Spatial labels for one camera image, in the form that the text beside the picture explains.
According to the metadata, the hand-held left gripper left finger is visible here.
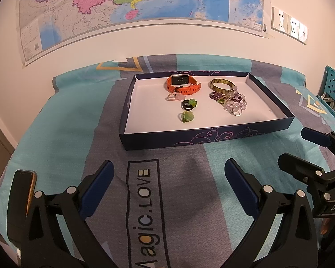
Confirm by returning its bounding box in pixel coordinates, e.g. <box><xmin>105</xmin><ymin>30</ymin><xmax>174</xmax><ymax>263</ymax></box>
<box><xmin>18</xmin><ymin>160</ymin><xmax>115</xmax><ymax>268</ymax></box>

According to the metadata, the black phone with orange case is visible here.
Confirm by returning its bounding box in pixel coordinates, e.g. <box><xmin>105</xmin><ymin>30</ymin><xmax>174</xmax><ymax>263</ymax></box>
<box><xmin>6</xmin><ymin>169</ymin><xmax>37</xmax><ymax>246</ymax></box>

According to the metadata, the person's right hand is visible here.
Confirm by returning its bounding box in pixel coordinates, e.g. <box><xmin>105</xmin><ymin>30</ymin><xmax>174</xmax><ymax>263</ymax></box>
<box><xmin>320</xmin><ymin>217</ymin><xmax>335</xmax><ymax>235</ymax></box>

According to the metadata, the orange smartwatch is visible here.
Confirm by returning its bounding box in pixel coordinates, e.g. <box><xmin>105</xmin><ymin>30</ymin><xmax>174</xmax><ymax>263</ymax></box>
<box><xmin>166</xmin><ymin>74</ymin><xmax>202</xmax><ymax>95</ymax></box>

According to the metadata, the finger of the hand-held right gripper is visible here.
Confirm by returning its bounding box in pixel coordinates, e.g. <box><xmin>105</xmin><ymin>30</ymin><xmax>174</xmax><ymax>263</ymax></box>
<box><xmin>301</xmin><ymin>127</ymin><xmax>335</xmax><ymax>171</ymax></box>
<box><xmin>277</xmin><ymin>152</ymin><xmax>335</xmax><ymax>199</ymax></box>

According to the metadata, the dark blue cardboard box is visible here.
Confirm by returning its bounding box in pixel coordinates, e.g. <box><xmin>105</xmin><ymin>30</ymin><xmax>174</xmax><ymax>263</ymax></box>
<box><xmin>119</xmin><ymin>72</ymin><xmax>295</xmax><ymax>152</ymax></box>

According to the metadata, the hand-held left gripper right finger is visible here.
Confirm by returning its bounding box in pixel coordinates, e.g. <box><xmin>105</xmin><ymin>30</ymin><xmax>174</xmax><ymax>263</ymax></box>
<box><xmin>225</xmin><ymin>159</ymin><xmax>319</xmax><ymax>268</ymax></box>

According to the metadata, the clear crystal bead bracelet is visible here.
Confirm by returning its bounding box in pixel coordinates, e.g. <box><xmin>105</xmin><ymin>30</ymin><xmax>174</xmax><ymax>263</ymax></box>
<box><xmin>218</xmin><ymin>98</ymin><xmax>248</xmax><ymax>117</ymax></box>

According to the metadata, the teal grey printed bedsheet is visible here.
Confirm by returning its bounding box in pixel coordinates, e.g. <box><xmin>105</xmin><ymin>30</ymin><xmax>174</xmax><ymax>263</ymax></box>
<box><xmin>0</xmin><ymin>54</ymin><xmax>335</xmax><ymax>268</ymax></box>

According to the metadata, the tortoiseshell bangle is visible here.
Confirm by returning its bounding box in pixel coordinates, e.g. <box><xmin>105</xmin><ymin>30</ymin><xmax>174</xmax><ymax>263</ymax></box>
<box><xmin>208</xmin><ymin>79</ymin><xmax>236</xmax><ymax>93</ymax></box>

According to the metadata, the white wall socket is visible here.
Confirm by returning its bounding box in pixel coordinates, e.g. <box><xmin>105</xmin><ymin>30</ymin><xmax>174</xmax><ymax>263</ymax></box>
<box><xmin>299</xmin><ymin>24</ymin><xmax>308</xmax><ymax>44</ymax></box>
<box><xmin>287</xmin><ymin>15</ymin><xmax>301</xmax><ymax>38</ymax></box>
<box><xmin>271</xmin><ymin>6</ymin><xmax>290</xmax><ymax>32</ymax></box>

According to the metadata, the blue perforated crate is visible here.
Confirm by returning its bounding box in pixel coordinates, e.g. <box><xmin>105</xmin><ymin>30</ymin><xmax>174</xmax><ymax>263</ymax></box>
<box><xmin>318</xmin><ymin>65</ymin><xmax>335</xmax><ymax>119</ymax></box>

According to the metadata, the purple bead bracelet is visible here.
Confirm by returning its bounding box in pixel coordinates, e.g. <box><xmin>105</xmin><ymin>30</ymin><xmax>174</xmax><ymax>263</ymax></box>
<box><xmin>209</xmin><ymin>91</ymin><xmax>246</xmax><ymax>104</ymax></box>

